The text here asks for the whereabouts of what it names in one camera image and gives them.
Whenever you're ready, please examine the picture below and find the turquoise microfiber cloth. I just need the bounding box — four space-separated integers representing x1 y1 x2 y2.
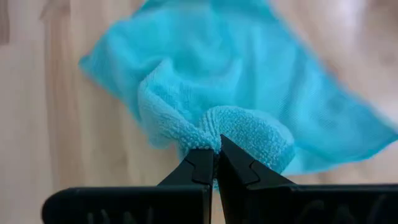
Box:
78 0 398 177

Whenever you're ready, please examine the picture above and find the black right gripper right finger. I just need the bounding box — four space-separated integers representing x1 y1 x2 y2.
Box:
216 134 398 224

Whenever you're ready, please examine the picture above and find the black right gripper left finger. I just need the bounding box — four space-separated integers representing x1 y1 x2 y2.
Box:
42 148 215 224

